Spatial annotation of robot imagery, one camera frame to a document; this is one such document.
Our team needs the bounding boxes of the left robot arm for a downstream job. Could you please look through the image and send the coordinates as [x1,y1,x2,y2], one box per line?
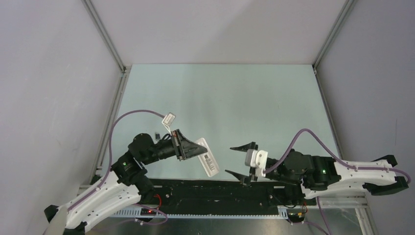
[44,129,209,235]

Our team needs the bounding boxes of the right aluminium frame post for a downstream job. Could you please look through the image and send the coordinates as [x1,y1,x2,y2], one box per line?
[312,0,358,70]

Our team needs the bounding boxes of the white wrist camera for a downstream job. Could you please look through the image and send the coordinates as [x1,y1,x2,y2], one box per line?
[161,112,176,133]
[245,149,268,177]

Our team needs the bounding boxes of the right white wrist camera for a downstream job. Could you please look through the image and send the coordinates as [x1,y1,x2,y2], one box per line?
[245,149,268,177]

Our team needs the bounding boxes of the aluminium frame post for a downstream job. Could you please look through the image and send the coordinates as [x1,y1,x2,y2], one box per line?
[312,0,358,70]
[81,0,126,73]

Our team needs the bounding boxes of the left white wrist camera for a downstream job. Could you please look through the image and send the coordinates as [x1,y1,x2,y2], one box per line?
[161,112,176,133]

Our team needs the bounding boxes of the electronics board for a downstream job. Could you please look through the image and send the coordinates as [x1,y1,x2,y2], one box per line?
[139,208,158,216]
[287,212,307,224]

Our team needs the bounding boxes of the white remote control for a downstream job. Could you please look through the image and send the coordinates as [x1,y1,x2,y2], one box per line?
[196,138,220,177]

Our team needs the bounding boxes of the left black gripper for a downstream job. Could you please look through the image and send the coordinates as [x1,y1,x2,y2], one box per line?
[142,128,208,165]

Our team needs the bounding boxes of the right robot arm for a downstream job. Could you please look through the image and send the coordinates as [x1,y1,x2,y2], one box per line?
[227,142,409,205]

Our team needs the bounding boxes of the right electronics board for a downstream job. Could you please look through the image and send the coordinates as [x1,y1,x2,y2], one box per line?
[287,212,307,224]

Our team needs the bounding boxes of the left electronics board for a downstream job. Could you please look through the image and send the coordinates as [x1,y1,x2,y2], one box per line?
[139,208,158,216]

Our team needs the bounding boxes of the left aluminium frame post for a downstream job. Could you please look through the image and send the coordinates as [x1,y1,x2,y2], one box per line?
[81,0,126,73]

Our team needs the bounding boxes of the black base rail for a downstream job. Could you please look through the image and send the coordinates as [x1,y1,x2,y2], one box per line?
[138,179,317,216]

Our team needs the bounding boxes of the grey slotted cable duct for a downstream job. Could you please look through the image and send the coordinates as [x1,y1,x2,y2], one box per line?
[110,207,288,219]

